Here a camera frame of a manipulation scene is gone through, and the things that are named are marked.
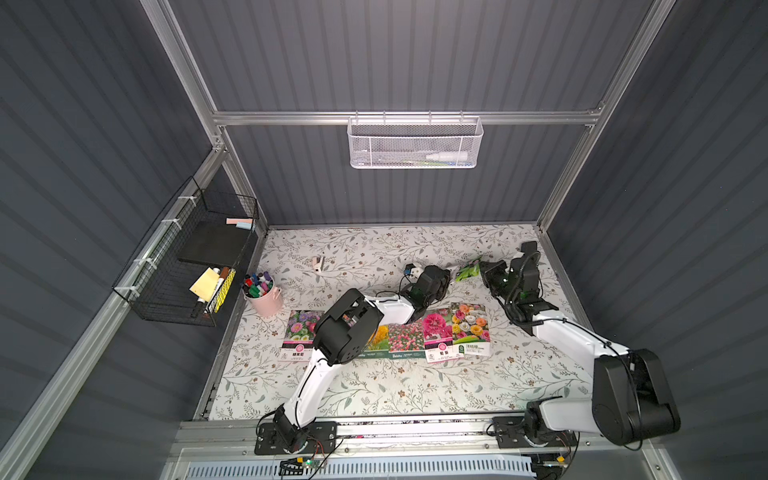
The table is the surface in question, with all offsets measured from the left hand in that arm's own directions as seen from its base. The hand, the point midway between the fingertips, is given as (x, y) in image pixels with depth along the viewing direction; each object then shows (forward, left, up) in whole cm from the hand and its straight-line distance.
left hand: (458, 270), depth 93 cm
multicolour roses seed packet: (-15, -3, -11) cm, 19 cm away
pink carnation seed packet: (-17, +7, -11) cm, 22 cm away
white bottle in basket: (+28, +3, +23) cm, 36 cm away
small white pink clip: (+11, +48, -10) cm, 51 cm away
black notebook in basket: (-3, +68, +17) cm, 71 cm away
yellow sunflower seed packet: (-20, +25, -11) cm, 35 cm away
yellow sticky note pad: (-17, +65, +18) cm, 69 cm away
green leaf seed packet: (-2, -3, +3) cm, 5 cm away
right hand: (-3, -4, +7) cm, 9 cm away
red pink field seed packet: (-19, +17, -10) cm, 27 cm away
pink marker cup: (-7, +61, +1) cm, 61 cm away
